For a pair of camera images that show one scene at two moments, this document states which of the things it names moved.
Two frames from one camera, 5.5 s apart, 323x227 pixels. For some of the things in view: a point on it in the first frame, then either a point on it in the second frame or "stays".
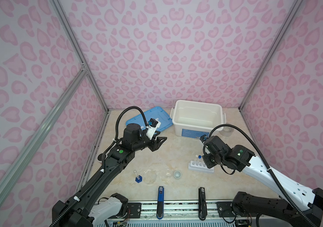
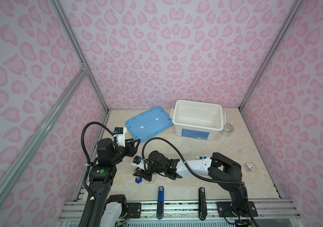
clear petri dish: [149, 177] stays
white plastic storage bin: [191, 119] stays
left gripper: [156, 144] -> [131, 150]
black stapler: [202, 211] stays
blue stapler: [160, 207] stays
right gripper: [208, 163] -> [143, 174]
